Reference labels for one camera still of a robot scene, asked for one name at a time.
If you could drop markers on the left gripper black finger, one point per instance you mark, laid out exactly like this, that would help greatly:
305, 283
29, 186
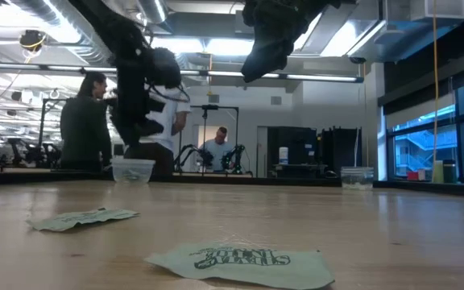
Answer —
151, 127
125, 131

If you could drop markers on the black background rig frame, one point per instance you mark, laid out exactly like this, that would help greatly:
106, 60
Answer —
205, 121

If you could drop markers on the person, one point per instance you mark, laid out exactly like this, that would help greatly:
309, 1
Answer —
83, 125
218, 151
171, 117

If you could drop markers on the dark framed window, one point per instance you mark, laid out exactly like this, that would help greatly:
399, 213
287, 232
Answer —
425, 145

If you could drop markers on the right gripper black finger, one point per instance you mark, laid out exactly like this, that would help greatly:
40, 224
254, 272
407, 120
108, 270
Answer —
266, 60

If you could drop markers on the black dome security camera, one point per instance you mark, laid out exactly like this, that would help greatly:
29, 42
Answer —
357, 60

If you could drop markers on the wide clear plastic bin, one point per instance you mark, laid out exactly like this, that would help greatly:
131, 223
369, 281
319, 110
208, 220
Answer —
132, 171

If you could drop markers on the dark green tumbler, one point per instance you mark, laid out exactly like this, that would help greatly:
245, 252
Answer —
450, 172

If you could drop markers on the small clear glass cup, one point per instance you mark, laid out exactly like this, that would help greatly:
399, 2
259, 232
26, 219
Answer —
357, 178

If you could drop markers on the small white box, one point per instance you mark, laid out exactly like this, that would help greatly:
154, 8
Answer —
422, 174

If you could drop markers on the black aluminium table frame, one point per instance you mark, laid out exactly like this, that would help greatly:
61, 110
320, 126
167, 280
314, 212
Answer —
256, 181

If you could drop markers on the green stevia packet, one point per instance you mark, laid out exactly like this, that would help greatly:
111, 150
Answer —
81, 218
240, 266

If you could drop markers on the white cylindrical container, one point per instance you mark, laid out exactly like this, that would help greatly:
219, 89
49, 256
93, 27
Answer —
283, 155

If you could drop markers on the small red box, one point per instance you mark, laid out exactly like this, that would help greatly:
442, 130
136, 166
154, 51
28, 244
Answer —
412, 176

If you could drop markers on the long ceiling light bar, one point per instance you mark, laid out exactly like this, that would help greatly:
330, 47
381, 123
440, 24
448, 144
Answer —
320, 77

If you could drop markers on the pale green bottle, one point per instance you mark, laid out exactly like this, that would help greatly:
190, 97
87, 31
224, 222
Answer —
438, 172

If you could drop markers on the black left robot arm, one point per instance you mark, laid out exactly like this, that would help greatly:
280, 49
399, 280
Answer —
107, 24

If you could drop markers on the black cabinet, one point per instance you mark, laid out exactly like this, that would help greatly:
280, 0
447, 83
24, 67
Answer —
340, 151
296, 149

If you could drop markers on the black background robot arm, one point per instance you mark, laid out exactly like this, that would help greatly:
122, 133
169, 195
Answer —
191, 155

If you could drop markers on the black green background robot arm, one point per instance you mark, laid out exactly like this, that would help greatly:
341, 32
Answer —
234, 158

